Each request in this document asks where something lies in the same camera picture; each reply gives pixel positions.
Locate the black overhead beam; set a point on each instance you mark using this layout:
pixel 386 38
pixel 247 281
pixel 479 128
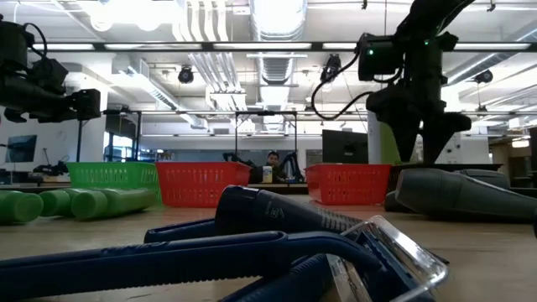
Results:
pixel 168 49

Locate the white green wipes canister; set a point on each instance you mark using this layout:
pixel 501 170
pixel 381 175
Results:
pixel 386 147

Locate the green travel bottle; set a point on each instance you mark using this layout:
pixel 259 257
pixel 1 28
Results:
pixel 113 203
pixel 54 203
pixel 19 207

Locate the white container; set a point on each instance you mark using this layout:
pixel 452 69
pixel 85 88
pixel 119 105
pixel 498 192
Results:
pixel 267 174

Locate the wall screen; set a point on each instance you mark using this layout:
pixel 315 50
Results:
pixel 21 149

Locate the person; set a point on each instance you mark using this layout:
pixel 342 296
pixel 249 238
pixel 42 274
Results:
pixel 274 161

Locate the black background robot arm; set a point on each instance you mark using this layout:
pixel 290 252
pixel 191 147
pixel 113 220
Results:
pixel 293 161
pixel 235 158
pixel 52 169

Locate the grey travel bottle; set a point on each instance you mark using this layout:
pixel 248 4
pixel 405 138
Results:
pixel 461 195

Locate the blue razor with clear cap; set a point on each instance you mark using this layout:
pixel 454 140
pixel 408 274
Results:
pixel 126 268

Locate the red plastic basket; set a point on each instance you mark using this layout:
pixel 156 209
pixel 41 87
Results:
pixel 348 184
pixel 201 184

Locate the black ceiling lamp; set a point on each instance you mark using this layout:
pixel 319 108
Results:
pixel 331 67
pixel 186 75
pixel 484 76

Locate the white cylindrical appliance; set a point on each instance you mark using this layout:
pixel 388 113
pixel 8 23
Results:
pixel 453 151

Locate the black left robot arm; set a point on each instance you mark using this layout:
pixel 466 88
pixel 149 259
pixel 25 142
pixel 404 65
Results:
pixel 17 46

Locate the workbench with yellow objects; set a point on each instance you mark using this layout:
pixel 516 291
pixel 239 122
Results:
pixel 79 138

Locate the black background rig frame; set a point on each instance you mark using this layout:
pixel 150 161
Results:
pixel 266 112

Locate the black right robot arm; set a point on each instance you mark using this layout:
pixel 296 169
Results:
pixel 423 25

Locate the green plastic basket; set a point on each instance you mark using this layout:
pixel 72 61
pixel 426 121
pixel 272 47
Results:
pixel 109 174

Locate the black monitor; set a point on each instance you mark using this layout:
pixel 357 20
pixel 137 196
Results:
pixel 344 147

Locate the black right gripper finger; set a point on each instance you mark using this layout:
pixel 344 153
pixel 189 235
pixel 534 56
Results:
pixel 398 126
pixel 434 142

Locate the silver ventilation duct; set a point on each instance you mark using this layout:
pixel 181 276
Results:
pixel 277 63

